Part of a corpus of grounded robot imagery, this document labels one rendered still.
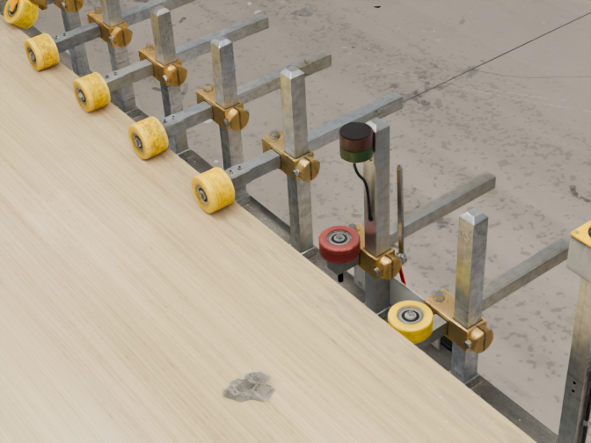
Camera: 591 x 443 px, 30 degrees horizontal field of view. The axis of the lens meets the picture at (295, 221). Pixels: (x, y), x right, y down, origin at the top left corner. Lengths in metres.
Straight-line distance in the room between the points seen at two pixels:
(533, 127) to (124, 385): 2.52
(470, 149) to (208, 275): 2.04
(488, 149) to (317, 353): 2.17
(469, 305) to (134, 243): 0.66
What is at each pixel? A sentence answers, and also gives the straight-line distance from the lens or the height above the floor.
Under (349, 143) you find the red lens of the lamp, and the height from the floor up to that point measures 1.16.
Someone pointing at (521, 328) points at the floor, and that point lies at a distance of 3.28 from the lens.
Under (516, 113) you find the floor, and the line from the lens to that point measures 4.18.
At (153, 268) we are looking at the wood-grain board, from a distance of 2.11.
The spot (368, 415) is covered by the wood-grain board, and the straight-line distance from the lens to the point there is 1.81.
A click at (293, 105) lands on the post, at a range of 2.17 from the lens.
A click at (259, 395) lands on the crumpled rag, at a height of 0.91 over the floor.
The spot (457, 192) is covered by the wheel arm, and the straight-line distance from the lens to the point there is 2.33.
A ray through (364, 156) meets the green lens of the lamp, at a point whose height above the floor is 1.13.
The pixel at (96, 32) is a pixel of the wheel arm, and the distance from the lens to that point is 2.83.
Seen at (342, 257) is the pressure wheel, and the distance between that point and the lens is 2.11.
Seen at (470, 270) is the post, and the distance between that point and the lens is 1.92.
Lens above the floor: 2.25
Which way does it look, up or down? 38 degrees down
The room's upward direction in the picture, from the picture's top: 4 degrees counter-clockwise
